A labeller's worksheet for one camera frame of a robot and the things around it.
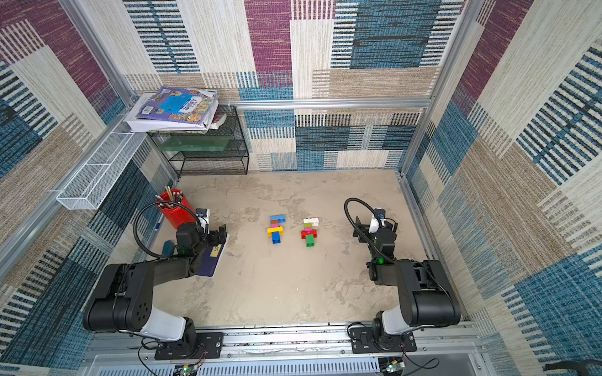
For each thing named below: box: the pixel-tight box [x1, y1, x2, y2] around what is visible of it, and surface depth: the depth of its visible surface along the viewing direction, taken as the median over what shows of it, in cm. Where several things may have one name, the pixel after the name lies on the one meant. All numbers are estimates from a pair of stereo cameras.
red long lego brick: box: [301, 229, 318, 239], surface depth 98 cm
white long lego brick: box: [303, 216, 320, 227], surface depth 102 cm
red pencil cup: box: [156, 188, 196, 230], surface depth 95 cm
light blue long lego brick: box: [269, 214, 287, 224], surface depth 104 cm
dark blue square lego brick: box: [271, 231, 281, 245], surface depth 98 cm
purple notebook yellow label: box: [195, 233, 229, 279], surface depth 92 cm
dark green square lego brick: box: [305, 234, 316, 248], surface depth 97 cm
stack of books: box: [123, 86, 228, 135], surface depth 81 cm
